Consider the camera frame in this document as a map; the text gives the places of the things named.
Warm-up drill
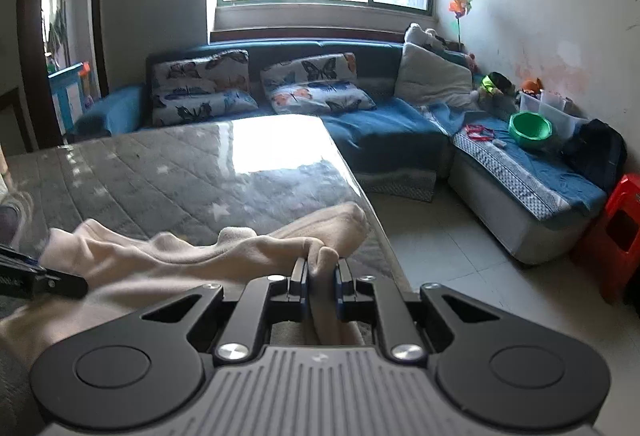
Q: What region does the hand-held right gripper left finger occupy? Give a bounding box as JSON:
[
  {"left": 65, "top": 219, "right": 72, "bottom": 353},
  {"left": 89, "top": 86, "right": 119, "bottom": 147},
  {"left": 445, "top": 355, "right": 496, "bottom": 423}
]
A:
[{"left": 142, "top": 257, "right": 311, "bottom": 363}]

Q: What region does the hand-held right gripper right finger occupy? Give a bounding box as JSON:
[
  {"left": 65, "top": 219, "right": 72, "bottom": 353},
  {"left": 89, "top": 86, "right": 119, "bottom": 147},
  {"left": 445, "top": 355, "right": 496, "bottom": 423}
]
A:
[{"left": 334, "top": 259, "right": 501, "bottom": 363}]

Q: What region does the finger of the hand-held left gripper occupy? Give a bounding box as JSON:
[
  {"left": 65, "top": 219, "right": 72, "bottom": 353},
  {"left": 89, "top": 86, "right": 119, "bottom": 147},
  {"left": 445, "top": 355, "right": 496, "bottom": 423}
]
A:
[{"left": 32, "top": 269, "right": 89, "bottom": 301}]

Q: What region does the cream long-sleeve shirt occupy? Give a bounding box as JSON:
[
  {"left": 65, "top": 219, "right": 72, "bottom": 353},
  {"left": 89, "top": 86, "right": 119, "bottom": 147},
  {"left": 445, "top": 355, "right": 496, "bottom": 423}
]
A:
[{"left": 0, "top": 202, "right": 371, "bottom": 367}]

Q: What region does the blue cabinet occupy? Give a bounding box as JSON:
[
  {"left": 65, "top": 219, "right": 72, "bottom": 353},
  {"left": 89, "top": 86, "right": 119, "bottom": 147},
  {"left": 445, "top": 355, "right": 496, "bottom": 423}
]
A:
[{"left": 47, "top": 61, "right": 91, "bottom": 127}]

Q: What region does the butterfly print pillow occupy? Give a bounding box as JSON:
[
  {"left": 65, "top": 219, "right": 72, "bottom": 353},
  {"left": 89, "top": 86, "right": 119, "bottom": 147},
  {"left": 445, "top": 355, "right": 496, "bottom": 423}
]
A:
[
  {"left": 267, "top": 84, "right": 376, "bottom": 114},
  {"left": 151, "top": 89, "right": 258, "bottom": 127},
  {"left": 260, "top": 52, "right": 358, "bottom": 90},
  {"left": 152, "top": 49, "right": 251, "bottom": 94}
]

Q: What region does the blue patterned sofa cover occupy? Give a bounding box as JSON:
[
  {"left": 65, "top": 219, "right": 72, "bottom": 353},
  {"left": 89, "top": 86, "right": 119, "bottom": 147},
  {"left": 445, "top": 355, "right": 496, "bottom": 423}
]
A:
[{"left": 435, "top": 104, "right": 608, "bottom": 217}]

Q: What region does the grey cushion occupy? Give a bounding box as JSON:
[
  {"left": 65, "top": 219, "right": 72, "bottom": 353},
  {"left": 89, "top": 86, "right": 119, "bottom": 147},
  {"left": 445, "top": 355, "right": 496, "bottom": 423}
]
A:
[{"left": 394, "top": 42, "right": 473, "bottom": 109}]

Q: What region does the blue sofa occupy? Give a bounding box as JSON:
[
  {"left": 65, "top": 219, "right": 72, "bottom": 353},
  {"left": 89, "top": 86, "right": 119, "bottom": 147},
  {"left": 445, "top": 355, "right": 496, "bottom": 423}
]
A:
[{"left": 75, "top": 39, "right": 608, "bottom": 267}]

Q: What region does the green plastic basin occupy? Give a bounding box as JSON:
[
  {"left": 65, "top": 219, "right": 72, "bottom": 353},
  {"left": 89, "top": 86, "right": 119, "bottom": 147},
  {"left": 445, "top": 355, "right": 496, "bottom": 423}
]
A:
[{"left": 508, "top": 111, "right": 553, "bottom": 148}]

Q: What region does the white plush toy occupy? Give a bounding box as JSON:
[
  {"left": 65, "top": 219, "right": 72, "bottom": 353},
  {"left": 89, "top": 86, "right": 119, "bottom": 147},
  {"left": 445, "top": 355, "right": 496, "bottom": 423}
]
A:
[{"left": 404, "top": 23, "right": 446, "bottom": 52}]

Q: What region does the red plastic stool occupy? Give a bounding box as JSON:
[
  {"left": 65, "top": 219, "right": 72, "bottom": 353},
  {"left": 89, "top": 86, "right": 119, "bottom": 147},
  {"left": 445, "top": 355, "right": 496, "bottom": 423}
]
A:
[{"left": 572, "top": 173, "right": 640, "bottom": 304}]

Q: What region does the clear plastic storage box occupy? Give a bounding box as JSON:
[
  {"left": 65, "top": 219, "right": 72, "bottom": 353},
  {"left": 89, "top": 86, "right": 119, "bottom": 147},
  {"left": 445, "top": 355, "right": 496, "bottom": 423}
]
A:
[{"left": 519, "top": 90, "right": 591, "bottom": 152}]

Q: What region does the black backpack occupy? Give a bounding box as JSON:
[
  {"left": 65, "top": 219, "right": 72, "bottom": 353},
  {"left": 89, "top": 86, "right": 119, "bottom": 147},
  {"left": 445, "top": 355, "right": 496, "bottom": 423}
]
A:
[{"left": 562, "top": 119, "right": 628, "bottom": 192}]

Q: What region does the colourful pinwheel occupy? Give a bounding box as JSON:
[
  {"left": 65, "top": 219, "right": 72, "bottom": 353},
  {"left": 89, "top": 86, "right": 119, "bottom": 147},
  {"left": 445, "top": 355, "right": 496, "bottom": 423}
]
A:
[{"left": 448, "top": 0, "right": 473, "bottom": 50}]

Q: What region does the brown wooden door frame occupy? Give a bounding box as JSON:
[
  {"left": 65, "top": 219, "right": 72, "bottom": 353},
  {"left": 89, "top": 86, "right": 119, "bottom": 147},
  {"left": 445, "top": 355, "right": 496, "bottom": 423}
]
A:
[{"left": 17, "top": 0, "right": 108, "bottom": 149}]

